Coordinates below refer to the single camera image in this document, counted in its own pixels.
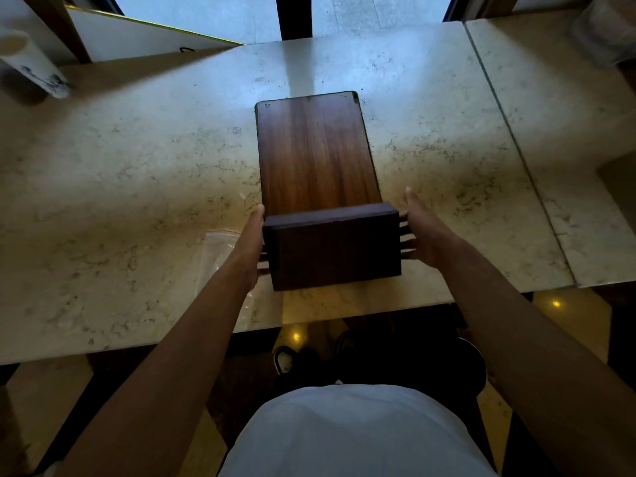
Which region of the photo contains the person's left hand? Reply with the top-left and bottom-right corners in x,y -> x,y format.
226,204 -> 272,293

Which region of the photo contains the person's right hand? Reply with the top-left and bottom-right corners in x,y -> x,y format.
398,187 -> 468,272

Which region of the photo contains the dark brown wooden box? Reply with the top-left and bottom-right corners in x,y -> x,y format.
255,91 -> 402,292

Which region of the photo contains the person's left forearm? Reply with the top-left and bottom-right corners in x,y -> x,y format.
52,263 -> 256,477

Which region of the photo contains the person's right forearm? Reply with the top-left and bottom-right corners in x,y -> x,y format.
437,238 -> 636,477

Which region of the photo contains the clear plastic bag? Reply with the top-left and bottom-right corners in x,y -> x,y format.
198,230 -> 260,334

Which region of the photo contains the black and white shoe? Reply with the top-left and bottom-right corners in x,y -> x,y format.
272,344 -> 311,377

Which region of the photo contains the white shirt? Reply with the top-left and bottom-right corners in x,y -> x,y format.
218,384 -> 499,477

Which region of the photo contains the white board with yellow edge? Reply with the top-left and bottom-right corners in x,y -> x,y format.
65,5 -> 245,63

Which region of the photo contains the clear plastic container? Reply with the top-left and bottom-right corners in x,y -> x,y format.
570,0 -> 636,68

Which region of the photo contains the white paper roll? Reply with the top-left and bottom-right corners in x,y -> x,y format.
0,26 -> 71,100

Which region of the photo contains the brown wooden beam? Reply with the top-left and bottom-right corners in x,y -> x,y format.
19,0 -> 93,65

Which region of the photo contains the dark window post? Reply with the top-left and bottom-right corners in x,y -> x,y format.
275,0 -> 313,41

